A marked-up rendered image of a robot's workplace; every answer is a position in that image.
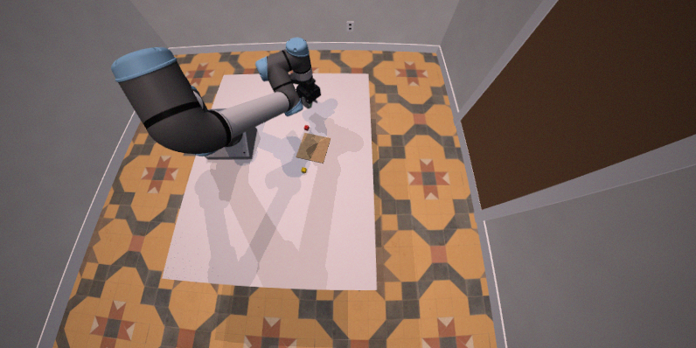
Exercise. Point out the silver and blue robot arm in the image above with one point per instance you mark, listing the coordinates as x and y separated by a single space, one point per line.
158 91

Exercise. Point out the tan mat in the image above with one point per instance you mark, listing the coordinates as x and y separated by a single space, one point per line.
313 148

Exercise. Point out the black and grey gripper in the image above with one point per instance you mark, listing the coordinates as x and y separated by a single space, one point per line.
307 90

